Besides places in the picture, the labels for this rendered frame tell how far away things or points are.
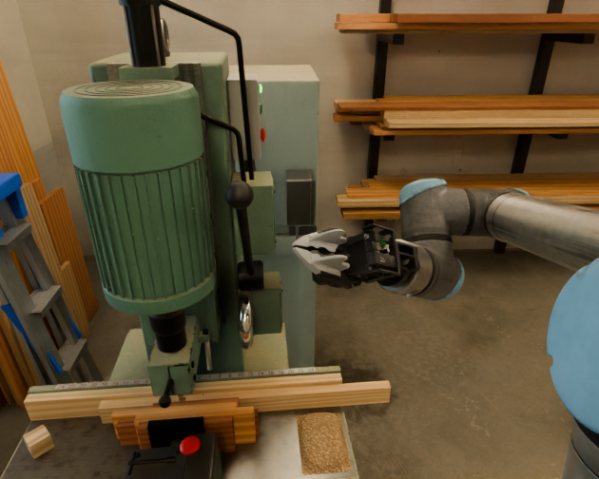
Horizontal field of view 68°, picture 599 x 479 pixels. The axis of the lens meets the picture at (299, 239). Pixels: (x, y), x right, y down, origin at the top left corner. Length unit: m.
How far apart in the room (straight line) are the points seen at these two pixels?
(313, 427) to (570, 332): 0.59
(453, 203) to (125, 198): 0.55
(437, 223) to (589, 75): 2.74
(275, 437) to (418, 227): 0.46
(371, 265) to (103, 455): 0.58
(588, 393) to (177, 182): 0.49
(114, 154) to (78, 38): 2.55
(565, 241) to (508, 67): 2.62
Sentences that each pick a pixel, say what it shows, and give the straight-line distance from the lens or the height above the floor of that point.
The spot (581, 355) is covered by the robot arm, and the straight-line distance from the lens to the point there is 0.36.
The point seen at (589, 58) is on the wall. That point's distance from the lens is 3.47.
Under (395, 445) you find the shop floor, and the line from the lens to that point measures 2.06.
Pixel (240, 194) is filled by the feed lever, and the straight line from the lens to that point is 0.53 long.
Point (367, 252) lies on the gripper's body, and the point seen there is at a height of 1.29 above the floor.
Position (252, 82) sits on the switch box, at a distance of 0.91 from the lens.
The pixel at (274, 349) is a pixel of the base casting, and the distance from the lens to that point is 1.21.
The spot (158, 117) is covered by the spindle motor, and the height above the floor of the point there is 1.48.
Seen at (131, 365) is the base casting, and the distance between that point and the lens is 1.24.
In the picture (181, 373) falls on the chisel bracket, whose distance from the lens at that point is 0.81.
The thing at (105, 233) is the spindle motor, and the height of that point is 1.33.
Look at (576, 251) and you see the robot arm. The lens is 0.64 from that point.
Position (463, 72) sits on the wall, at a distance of 3.12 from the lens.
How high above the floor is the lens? 1.59
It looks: 27 degrees down
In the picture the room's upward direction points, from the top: straight up
